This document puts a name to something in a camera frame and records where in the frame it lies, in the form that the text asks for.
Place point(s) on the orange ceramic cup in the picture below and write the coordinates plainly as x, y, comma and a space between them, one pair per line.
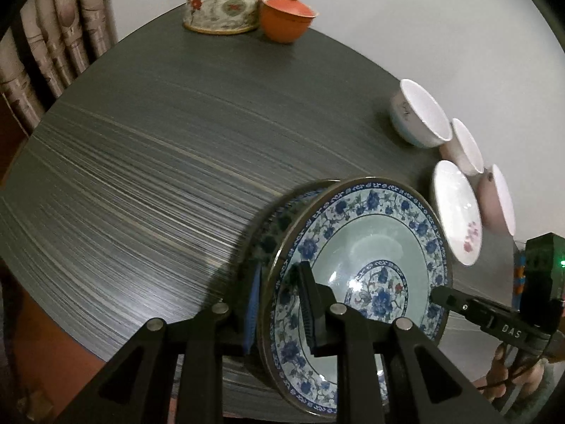
282, 22

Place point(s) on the white bowl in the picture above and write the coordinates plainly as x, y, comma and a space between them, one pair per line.
423, 110

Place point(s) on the pink bowl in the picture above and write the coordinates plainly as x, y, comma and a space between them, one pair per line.
468, 145
503, 198

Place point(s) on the person's right hand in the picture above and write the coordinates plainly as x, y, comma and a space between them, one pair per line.
499, 371

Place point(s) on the blue floral plate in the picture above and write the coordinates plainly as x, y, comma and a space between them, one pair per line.
353, 238

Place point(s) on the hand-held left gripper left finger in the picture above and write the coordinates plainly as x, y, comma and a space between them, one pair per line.
250, 318

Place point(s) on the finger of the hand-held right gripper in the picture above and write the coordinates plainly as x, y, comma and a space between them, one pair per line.
448, 300

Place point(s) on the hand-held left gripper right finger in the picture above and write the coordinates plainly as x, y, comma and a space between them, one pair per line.
315, 318

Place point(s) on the white plate with pink flowers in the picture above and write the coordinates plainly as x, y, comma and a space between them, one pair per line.
454, 207

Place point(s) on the blue and orange box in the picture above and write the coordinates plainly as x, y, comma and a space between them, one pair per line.
520, 274

